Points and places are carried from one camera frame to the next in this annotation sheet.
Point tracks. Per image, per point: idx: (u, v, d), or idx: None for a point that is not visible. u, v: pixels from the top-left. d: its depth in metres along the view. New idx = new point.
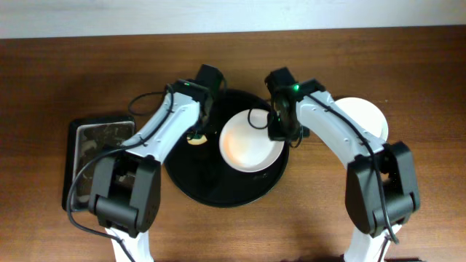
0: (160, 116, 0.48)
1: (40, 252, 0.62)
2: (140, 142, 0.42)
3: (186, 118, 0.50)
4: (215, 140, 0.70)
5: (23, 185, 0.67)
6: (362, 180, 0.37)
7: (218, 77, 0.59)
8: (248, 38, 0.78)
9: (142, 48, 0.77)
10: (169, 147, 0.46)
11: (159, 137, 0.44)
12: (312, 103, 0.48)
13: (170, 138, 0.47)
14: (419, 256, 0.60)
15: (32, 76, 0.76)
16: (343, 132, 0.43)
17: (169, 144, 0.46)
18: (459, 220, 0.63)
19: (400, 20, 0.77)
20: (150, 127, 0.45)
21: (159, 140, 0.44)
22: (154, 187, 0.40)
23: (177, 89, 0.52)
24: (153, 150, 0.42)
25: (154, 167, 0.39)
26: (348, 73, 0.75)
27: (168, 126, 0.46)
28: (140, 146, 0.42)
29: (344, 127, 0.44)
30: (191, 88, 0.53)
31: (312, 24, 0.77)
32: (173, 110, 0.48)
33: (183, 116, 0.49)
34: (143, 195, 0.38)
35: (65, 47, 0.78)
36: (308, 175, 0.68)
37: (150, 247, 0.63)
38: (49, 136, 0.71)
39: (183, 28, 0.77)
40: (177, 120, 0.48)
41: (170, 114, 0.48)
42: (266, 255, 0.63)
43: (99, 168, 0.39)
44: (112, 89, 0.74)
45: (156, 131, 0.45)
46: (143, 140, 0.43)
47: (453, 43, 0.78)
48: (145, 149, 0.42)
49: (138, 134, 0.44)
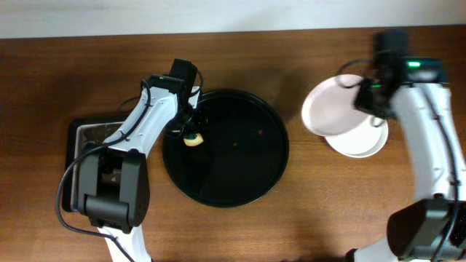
0: (139, 110, 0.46)
1: (39, 252, 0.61)
2: (124, 137, 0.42)
3: (168, 110, 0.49)
4: (210, 139, 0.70)
5: (23, 184, 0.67)
6: (433, 218, 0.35)
7: (194, 71, 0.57)
8: (247, 38, 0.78)
9: (142, 47, 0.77)
10: (152, 140, 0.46)
11: (141, 131, 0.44)
12: (420, 101, 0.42)
13: (153, 130, 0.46)
14: None
15: (31, 75, 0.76)
16: (435, 158, 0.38)
17: (152, 137, 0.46)
18: None
19: (399, 21, 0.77)
20: (130, 122, 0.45)
21: (143, 134, 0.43)
22: (143, 180, 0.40)
23: (153, 84, 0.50)
24: (137, 143, 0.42)
25: (140, 160, 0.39)
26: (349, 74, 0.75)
27: (148, 120, 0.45)
28: (121, 141, 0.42)
29: (441, 148, 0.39)
30: (167, 81, 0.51)
31: (312, 24, 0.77)
32: (152, 105, 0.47)
33: (162, 110, 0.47)
34: (130, 190, 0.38)
35: (63, 47, 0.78)
36: (308, 174, 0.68)
37: (150, 247, 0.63)
38: (49, 136, 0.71)
39: (182, 28, 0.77)
40: (157, 113, 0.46)
41: (149, 108, 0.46)
42: (267, 255, 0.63)
43: (84, 166, 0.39)
44: (112, 89, 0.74)
45: (137, 125, 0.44)
46: (125, 135, 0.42)
47: (453, 42, 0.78)
48: (129, 144, 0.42)
49: (120, 129, 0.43)
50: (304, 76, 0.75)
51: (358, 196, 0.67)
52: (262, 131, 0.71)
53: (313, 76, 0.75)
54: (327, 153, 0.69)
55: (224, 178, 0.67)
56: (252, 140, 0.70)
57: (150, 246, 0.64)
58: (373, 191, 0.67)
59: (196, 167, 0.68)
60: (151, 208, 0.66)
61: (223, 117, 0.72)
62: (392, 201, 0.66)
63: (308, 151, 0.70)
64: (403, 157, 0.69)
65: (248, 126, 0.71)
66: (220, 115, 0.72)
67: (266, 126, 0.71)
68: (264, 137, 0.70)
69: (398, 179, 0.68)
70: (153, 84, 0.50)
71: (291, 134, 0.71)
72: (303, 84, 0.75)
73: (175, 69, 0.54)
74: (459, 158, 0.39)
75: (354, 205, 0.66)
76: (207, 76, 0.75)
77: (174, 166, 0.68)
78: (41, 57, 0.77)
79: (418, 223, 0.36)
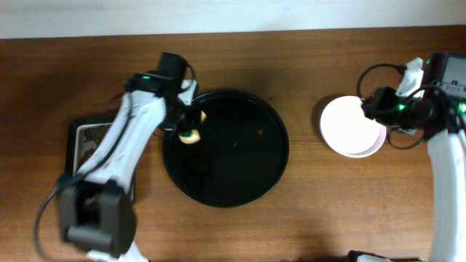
0: (119, 126, 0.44)
1: (41, 252, 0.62)
2: (100, 165, 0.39)
3: (155, 113, 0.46)
4: (210, 140, 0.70)
5: (25, 184, 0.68)
6: None
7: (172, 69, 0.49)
8: (248, 38, 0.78)
9: (142, 48, 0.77)
10: (137, 155, 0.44)
11: (121, 150, 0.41)
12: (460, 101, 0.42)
13: (139, 143, 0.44)
14: (419, 257, 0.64)
15: (31, 76, 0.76)
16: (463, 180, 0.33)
17: (137, 152, 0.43)
18: None
19: (399, 21, 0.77)
20: (110, 140, 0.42)
21: (122, 156, 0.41)
22: (125, 214, 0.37)
23: (137, 84, 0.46)
24: (117, 167, 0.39)
25: (117, 193, 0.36)
26: (349, 74, 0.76)
27: (129, 136, 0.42)
28: (100, 169, 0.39)
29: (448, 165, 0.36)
30: (152, 80, 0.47)
31: (312, 25, 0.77)
32: (132, 116, 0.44)
33: (145, 120, 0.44)
34: (111, 226, 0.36)
35: (63, 46, 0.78)
36: (308, 175, 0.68)
37: (150, 247, 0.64)
38: (49, 136, 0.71)
39: (182, 28, 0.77)
40: (138, 126, 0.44)
41: (130, 121, 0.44)
42: (267, 255, 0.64)
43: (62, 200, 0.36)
44: (113, 89, 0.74)
45: (118, 144, 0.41)
46: (104, 158, 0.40)
47: (453, 43, 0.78)
48: (108, 171, 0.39)
49: (98, 152, 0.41)
50: (304, 77, 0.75)
51: (358, 195, 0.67)
52: (262, 131, 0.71)
53: (312, 76, 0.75)
54: (327, 153, 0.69)
55: (225, 178, 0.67)
56: (252, 140, 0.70)
57: (150, 246, 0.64)
58: (373, 191, 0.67)
59: (196, 167, 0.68)
60: (151, 208, 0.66)
61: (223, 117, 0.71)
62: (391, 201, 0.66)
63: (308, 151, 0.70)
64: (403, 157, 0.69)
65: (248, 126, 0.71)
66: (221, 115, 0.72)
67: (266, 126, 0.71)
68: (264, 137, 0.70)
69: (399, 179, 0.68)
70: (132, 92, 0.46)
71: (291, 133, 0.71)
72: (303, 84, 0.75)
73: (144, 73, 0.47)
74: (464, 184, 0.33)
75: (354, 204, 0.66)
76: (207, 76, 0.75)
77: (174, 165, 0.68)
78: (41, 58, 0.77)
79: None
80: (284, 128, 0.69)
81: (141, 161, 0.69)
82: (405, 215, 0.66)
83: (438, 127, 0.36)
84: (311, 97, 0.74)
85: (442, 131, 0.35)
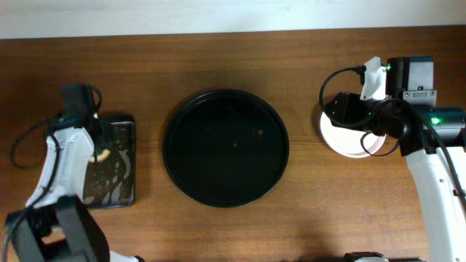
0: (51, 160, 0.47)
1: None
2: (49, 188, 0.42)
3: (84, 141, 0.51)
4: (210, 140, 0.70)
5: None
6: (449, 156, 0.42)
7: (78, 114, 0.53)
8: (247, 38, 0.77)
9: (141, 48, 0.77)
10: (78, 178, 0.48)
11: (63, 174, 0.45)
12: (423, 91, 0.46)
13: (77, 171, 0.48)
14: (419, 256, 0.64)
15: (31, 76, 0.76)
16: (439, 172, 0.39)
17: (77, 177, 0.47)
18: None
19: (399, 21, 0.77)
20: (49, 169, 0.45)
21: (65, 177, 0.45)
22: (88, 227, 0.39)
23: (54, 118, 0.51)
24: (63, 187, 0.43)
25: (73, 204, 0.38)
26: (349, 73, 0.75)
27: (68, 162, 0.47)
28: (47, 196, 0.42)
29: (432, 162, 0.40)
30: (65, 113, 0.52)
31: (313, 24, 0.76)
32: (62, 148, 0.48)
33: (74, 148, 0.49)
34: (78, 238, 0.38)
35: (62, 47, 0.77)
36: (308, 175, 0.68)
37: (151, 247, 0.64)
38: None
39: (181, 28, 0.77)
40: (72, 153, 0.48)
41: (62, 152, 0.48)
42: (267, 255, 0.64)
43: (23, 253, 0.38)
44: (112, 89, 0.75)
45: (58, 169, 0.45)
46: (47, 186, 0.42)
47: (452, 43, 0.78)
48: (55, 194, 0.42)
49: (40, 185, 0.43)
50: (304, 77, 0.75)
51: (358, 195, 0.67)
52: (263, 131, 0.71)
53: (312, 76, 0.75)
54: (327, 153, 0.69)
55: (225, 179, 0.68)
56: (252, 141, 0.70)
57: (151, 246, 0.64)
58: (373, 191, 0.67)
59: (196, 167, 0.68)
60: (151, 209, 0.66)
61: (223, 117, 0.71)
62: (392, 201, 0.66)
63: (308, 151, 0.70)
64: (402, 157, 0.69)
65: (248, 126, 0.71)
66: (221, 114, 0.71)
67: (267, 126, 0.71)
68: (264, 137, 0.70)
69: (399, 179, 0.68)
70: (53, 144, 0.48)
71: (292, 134, 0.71)
72: (303, 84, 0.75)
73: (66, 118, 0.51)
74: (438, 170, 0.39)
75: (354, 204, 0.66)
76: (206, 76, 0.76)
77: (174, 166, 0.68)
78: (40, 58, 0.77)
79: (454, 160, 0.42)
80: (285, 128, 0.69)
81: (141, 162, 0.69)
82: (405, 215, 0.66)
83: (415, 143, 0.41)
84: (311, 97, 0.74)
85: (421, 151, 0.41)
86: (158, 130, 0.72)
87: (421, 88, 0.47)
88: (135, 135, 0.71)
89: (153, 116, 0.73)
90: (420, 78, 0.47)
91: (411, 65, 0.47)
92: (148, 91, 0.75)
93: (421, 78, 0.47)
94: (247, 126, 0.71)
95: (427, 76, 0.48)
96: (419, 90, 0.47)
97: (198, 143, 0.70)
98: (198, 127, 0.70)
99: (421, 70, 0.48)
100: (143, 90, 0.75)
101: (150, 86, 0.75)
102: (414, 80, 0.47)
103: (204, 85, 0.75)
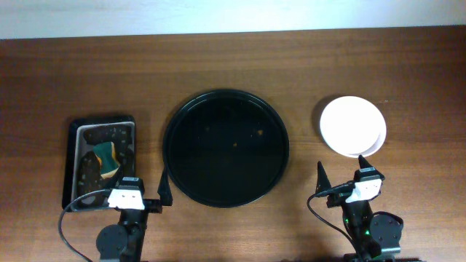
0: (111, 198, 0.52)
1: (40, 253, 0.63)
2: None
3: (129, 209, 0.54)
4: (209, 140, 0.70)
5: (22, 185, 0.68)
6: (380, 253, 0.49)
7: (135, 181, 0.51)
8: (248, 39, 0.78)
9: (143, 49, 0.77)
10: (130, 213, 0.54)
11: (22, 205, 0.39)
12: (373, 183, 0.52)
13: None
14: (419, 256, 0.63)
15: (29, 75, 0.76)
16: None
17: None
18: (451, 220, 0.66)
19: (397, 22, 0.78)
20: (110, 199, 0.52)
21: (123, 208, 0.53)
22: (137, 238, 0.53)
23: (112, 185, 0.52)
24: None
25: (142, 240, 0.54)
26: (349, 73, 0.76)
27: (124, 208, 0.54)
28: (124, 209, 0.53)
29: None
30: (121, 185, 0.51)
31: (312, 25, 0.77)
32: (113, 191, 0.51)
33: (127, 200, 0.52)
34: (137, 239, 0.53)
35: (63, 47, 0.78)
36: (307, 175, 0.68)
37: (149, 247, 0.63)
38: (50, 136, 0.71)
39: (183, 29, 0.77)
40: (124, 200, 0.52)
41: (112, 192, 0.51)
42: (267, 255, 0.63)
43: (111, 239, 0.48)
44: (112, 89, 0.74)
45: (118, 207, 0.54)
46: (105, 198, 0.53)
47: (453, 43, 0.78)
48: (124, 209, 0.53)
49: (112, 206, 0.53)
50: (304, 76, 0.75)
51: None
52: (262, 131, 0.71)
53: (312, 76, 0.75)
54: (326, 153, 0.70)
55: (226, 179, 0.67)
56: (252, 141, 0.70)
57: (149, 247, 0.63)
58: None
59: (196, 168, 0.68)
60: None
61: (223, 117, 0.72)
62: (392, 201, 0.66)
63: (308, 151, 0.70)
64: (403, 157, 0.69)
65: (248, 126, 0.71)
66: (221, 115, 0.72)
67: (266, 126, 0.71)
68: (263, 137, 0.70)
69: (399, 179, 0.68)
70: (103, 231, 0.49)
71: (291, 134, 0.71)
72: (303, 84, 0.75)
73: (116, 241, 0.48)
74: None
75: None
76: (207, 76, 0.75)
77: (174, 167, 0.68)
78: (38, 58, 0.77)
79: (388, 239, 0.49)
80: (284, 128, 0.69)
81: (141, 162, 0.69)
82: (406, 214, 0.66)
83: None
84: (311, 97, 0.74)
85: None
86: (157, 130, 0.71)
87: (373, 180, 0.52)
88: (135, 135, 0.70)
89: (153, 116, 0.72)
90: (363, 196, 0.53)
91: (359, 182, 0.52)
92: (148, 90, 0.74)
93: (369, 194, 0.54)
94: (247, 126, 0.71)
95: (374, 190, 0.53)
96: (370, 181, 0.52)
97: (198, 143, 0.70)
98: (197, 129, 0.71)
99: (370, 188, 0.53)
100: (143, 90, 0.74)
101: (150, 86, 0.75)
102: (368, 177, 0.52)
103: (203, 85, 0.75)
